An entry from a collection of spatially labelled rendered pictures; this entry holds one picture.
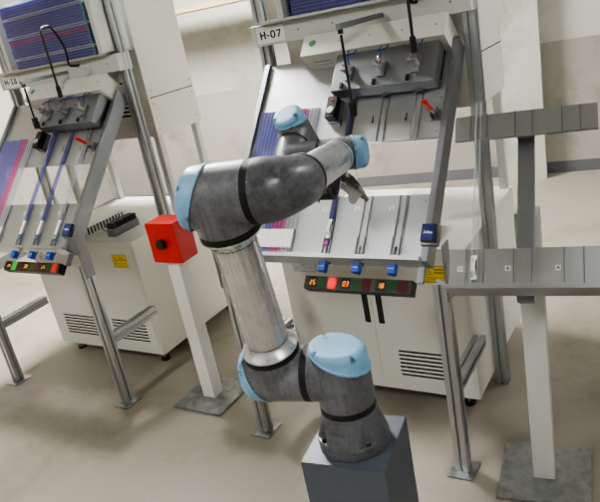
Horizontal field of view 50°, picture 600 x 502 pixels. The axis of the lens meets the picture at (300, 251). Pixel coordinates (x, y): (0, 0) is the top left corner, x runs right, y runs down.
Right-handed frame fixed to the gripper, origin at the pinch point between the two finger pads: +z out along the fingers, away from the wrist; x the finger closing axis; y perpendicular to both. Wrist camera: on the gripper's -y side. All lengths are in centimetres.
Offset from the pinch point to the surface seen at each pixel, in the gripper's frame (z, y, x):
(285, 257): 16.5, 8.9, -24.1
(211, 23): 111, -271, -249
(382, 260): 16.4, 8.9, 8.0
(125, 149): 179, -207, -364
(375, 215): 13.6, -4.8, 3.1
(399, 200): 12.4, -9.2, 9.8
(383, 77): -3.2, -44.5, 0.8
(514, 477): 78, 44, 39
